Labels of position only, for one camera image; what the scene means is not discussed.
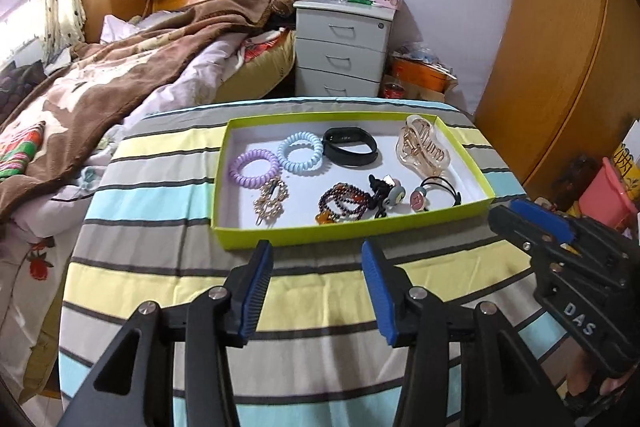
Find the orange storage box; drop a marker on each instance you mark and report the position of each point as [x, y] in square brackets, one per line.
[420, 77]

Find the striped tablecloth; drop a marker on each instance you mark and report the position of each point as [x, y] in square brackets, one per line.
[175, 267]

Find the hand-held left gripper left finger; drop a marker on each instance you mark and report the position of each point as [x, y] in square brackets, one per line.
[255, 292]

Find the clear pink claw clip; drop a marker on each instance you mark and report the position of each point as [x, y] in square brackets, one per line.
[420, 142]

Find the grey drawer nightstand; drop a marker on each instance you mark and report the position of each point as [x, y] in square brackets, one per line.
[340, 47]

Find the black smart band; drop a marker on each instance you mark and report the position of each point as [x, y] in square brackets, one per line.
[350, 154]

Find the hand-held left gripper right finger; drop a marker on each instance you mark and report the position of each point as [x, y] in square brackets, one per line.
[377, 292]

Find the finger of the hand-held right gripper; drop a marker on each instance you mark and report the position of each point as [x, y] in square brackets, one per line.
[542, 217]
[517, 229]

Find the gold flower barrette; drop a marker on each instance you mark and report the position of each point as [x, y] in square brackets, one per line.
[270, 204]

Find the green shallow cardboard box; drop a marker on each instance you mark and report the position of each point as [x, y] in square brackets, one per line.
[310, 227]

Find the red green patterned cushion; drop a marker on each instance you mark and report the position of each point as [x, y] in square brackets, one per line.
[20, 152]

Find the yellow paper packets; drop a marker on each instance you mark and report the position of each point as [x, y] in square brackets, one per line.
[629, 162]

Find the gold satin pillow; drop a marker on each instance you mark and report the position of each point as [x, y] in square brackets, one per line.
[260, 67]

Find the dark brown basket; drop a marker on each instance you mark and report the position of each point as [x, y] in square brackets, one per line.
[577, 177]

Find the large wooden wardrobe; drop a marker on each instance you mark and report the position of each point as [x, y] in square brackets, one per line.
[555, 57]

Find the person's right hand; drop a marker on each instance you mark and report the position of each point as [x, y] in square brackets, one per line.
[587, 379]

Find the pink plastic bucket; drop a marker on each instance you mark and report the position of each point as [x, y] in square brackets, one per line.
[607, 202]

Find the brown fleece blanket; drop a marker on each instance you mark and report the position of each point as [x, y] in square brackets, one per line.
[125, 72]

